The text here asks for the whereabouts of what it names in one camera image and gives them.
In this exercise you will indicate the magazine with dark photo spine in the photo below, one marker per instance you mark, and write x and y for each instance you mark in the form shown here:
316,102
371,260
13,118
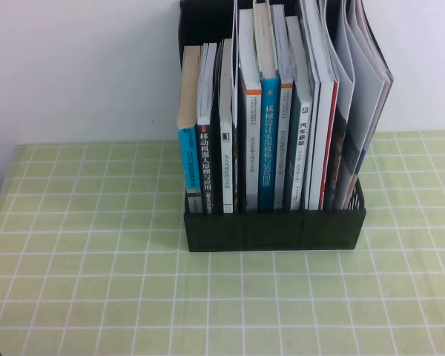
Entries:
345,92

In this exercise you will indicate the white spine orange band book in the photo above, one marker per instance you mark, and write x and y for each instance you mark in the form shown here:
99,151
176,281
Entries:
253,148

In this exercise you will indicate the thin white spine book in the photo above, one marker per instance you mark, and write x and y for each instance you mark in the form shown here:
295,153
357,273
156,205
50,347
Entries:
316,148

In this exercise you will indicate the large curved white magazine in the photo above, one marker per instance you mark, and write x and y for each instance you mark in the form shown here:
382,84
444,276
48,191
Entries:
367,92

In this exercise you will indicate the white spine paperback book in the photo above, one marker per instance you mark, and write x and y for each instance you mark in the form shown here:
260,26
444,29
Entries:
227,167

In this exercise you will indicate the dark teal spine book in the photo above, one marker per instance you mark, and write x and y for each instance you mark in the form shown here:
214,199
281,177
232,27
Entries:
300,155

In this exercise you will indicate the grey spine orange band book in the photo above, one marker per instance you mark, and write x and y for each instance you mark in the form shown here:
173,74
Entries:
282,148

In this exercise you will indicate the white book with red edge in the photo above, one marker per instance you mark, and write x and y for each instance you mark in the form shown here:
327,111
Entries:
328,148

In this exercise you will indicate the black plastic book holder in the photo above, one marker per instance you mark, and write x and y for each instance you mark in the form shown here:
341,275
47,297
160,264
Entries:
274,231

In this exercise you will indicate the green checked tablecloth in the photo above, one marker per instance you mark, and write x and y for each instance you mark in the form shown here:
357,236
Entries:
96,278

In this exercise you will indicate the blue spine mechanical design book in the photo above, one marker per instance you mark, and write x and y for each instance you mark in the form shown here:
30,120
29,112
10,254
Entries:
269,148

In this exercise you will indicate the red book with black spine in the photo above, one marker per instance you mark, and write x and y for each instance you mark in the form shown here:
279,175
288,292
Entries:
205,167

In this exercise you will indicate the cyan spine book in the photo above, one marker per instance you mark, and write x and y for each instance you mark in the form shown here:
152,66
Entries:
188,159

